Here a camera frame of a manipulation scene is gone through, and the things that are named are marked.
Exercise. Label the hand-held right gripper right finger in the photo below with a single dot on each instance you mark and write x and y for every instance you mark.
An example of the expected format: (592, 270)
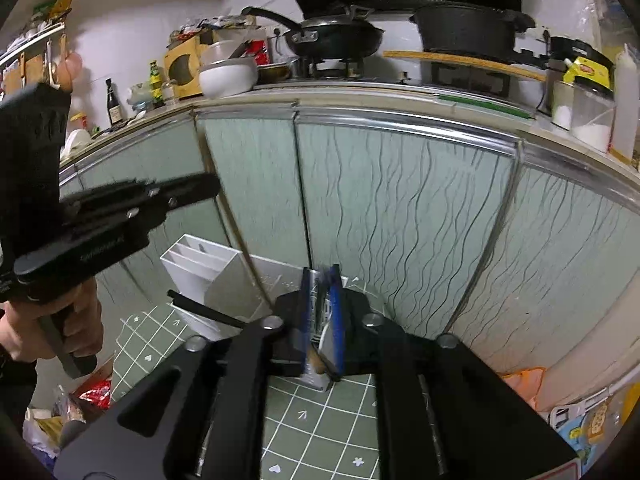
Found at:
(336, 325)

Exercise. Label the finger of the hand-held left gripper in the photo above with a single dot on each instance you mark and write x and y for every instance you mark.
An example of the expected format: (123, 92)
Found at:
(190, 190)
(125, 225)

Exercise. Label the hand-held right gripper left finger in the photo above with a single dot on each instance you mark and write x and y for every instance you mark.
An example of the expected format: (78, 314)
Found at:
(307, 320)

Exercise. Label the white plastic utensil holder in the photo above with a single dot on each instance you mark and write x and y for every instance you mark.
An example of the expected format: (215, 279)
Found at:
(200, 270)

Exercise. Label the slim black chopstick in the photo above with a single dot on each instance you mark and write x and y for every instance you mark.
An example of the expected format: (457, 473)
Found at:
(205, 309)

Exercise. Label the person's left hand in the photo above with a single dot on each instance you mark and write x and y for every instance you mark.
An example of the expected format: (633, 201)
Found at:
(82, 320)

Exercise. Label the hanging wooden cutting board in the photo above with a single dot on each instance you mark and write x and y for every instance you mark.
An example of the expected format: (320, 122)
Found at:
(25, 75)

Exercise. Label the dark glass bottle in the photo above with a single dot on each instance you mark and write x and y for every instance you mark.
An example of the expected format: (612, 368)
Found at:
(114, 105)

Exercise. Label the green checked tablecloth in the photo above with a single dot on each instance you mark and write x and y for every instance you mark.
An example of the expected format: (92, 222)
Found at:
(320, 430)

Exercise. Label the green glass bottle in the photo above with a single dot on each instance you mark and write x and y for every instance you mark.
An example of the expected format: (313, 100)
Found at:
(156, 85)

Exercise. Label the white bowl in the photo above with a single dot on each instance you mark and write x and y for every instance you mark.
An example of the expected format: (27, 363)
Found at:
(227, 77)

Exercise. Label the yellow box with round hole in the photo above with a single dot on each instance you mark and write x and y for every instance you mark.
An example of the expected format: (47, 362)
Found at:
(182, 67)

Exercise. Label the red snack bag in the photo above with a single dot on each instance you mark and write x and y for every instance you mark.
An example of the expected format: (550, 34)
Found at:
(95, 392)

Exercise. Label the gas stove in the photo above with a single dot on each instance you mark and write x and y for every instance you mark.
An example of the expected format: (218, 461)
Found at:
(332, 67)

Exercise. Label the orange plastic bag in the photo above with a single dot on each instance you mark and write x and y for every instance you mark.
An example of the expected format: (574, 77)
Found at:
(525, 387)

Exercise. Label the black wok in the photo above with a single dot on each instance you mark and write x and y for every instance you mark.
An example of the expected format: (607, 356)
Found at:
(335, 35)

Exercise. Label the long wooden cutting board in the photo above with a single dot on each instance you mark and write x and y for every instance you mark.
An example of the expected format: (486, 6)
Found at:
(465, 64)

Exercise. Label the black cooking pot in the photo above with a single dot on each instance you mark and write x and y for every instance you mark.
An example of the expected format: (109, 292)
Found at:
(465, 30)

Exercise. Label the clear seasoning container set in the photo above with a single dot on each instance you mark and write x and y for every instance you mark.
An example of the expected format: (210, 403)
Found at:
(585, 110)

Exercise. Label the white squeeze bottle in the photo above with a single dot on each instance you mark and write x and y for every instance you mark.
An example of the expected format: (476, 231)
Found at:
(627, 105)

